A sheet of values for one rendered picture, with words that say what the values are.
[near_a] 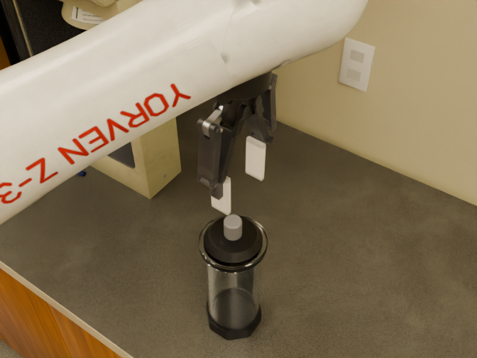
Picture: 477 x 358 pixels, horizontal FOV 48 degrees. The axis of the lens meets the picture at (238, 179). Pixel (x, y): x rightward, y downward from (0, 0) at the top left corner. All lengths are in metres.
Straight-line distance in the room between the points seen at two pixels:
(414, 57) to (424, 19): 0.09
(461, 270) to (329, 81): 0.51
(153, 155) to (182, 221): 0.15
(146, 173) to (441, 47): 0.65
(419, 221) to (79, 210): 0.74
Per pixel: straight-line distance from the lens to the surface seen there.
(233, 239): 0.82
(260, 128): 0.72
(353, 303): 1.06
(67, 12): 1.10
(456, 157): 1.28
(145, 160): 1.14
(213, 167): 0.65
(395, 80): 1.22
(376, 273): 1.11
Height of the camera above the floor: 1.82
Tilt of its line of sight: 45 degrees down
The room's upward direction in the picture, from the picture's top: straight up
